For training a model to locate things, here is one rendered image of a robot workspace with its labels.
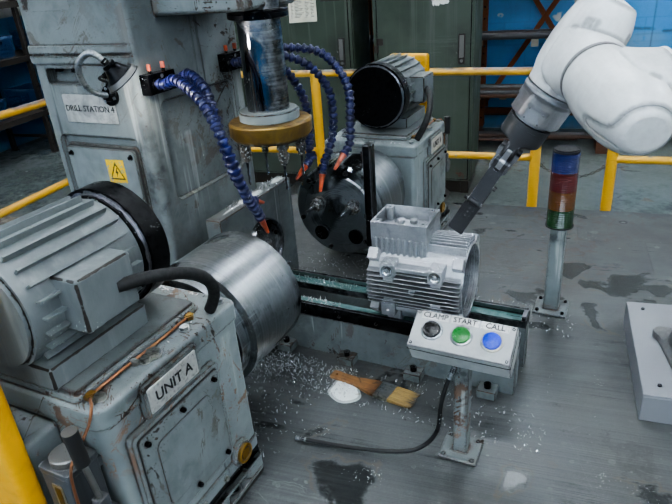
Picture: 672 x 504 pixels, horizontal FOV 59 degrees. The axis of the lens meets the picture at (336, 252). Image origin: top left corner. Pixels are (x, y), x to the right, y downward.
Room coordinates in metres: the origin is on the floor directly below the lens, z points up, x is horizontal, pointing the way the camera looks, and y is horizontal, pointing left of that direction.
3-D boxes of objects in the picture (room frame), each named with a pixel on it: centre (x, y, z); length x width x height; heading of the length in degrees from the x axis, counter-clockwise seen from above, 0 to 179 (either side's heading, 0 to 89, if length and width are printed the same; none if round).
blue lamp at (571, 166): (1.29, -0.53, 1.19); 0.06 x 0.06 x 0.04
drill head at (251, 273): (0.96, 0.25, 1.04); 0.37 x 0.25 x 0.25; 152
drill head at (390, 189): (1.57, -0.07, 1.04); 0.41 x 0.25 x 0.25; 152
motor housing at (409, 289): (1.13, -0.19, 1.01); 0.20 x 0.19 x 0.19; 63
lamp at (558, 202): (1.29, -0.53, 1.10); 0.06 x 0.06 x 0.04
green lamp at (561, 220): (1.29, -0.53, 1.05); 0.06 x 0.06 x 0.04
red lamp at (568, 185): (1.29, -0.53, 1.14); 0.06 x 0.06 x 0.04
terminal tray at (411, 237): (1.15, -0.15, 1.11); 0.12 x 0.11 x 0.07; 63
